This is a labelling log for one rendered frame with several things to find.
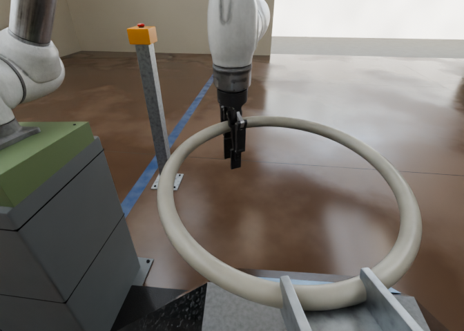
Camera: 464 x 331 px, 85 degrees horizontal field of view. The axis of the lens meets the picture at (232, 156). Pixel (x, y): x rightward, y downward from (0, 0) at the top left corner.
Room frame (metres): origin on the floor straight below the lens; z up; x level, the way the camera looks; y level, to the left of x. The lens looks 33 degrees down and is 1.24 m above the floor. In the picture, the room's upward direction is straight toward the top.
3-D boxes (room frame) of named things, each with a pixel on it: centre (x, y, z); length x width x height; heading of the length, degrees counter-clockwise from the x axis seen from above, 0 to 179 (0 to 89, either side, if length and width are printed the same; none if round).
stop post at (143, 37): (1.57, 0.50, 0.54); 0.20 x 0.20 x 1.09; 85
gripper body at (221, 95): (0.61, 0.00, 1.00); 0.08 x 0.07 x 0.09; 22
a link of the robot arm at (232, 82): (0.61, 0.00, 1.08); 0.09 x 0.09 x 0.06
